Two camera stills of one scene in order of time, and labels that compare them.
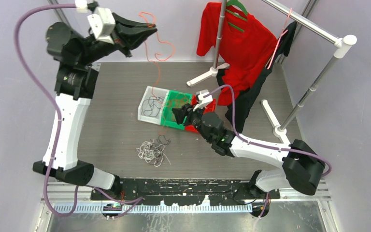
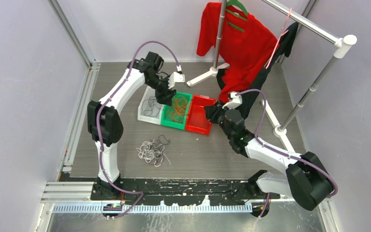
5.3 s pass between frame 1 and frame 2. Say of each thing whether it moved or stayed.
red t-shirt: stayed
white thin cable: stayed
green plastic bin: stayed
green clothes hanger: stayed
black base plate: stayed
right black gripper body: moved
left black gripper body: moved
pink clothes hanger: stayed
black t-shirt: stayed
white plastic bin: stayed
